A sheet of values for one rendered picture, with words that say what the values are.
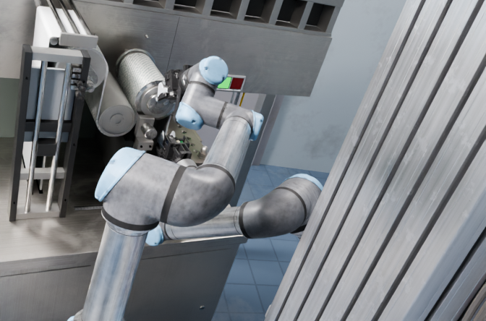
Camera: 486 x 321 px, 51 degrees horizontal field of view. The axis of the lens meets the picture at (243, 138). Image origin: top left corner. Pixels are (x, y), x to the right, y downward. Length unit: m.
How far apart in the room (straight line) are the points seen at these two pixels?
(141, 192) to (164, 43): 1.09
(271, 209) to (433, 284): 0.73
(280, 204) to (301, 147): 2.84
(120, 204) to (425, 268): 0.59
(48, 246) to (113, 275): 0.54
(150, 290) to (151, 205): 0.90
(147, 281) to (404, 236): 1.29
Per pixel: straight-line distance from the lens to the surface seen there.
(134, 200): 0.96
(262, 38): 2.14
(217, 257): 1.85
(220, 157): 1.08
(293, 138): 4.01
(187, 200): 0.94
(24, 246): 1.58
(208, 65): 1.32
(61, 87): 1.46
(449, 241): 0.55
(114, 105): 1.64
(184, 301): 1.96
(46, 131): 1.52
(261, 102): 2.53
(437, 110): 0.59
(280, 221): 1.26
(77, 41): 1.49
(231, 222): 1.32
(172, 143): 1.64
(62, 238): 1.61
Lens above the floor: 1.98
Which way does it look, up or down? 27 degrees down
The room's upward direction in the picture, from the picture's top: 19 degrees clockwise
